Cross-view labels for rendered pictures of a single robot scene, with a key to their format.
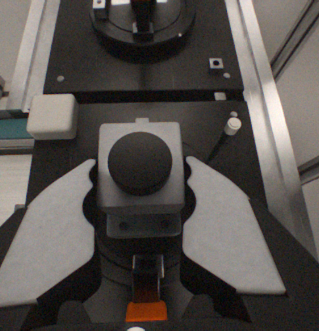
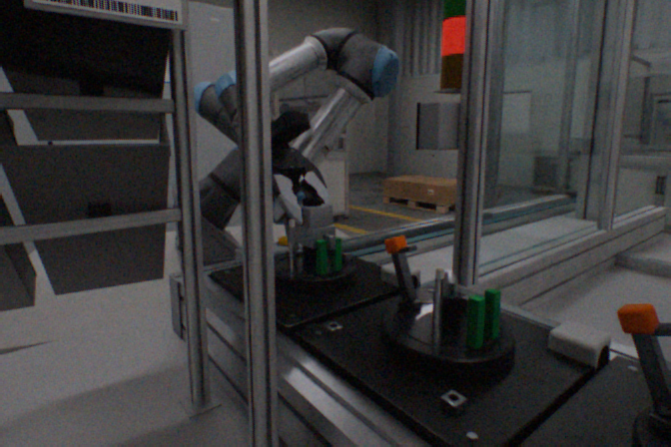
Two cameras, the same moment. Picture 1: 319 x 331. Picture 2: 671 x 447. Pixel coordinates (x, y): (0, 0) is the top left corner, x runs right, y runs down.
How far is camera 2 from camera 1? 0.65 m
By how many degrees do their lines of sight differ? 98
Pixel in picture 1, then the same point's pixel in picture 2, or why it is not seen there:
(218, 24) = (370, 370)
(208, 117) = (310, 308)
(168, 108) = (342, 303)
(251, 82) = (291, 351)
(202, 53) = (355, 339)
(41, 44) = not seen: hidden behind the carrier
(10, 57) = not seen: hidden behind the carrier
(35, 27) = (516, 312)
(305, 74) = not seen: outside the picture
